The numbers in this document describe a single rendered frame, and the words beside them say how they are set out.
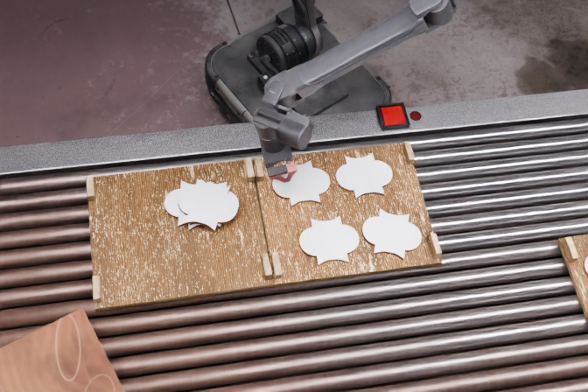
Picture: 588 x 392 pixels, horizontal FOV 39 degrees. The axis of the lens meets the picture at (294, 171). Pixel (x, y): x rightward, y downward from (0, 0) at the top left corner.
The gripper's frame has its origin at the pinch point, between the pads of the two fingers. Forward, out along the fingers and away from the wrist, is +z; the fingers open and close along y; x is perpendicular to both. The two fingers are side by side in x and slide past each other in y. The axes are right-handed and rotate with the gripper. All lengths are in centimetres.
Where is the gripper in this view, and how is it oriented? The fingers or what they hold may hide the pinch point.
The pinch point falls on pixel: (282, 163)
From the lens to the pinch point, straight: 195.6
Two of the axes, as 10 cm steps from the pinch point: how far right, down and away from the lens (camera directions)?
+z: 1.7, 5.0, 8.5
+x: -9.6, 2.7, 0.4
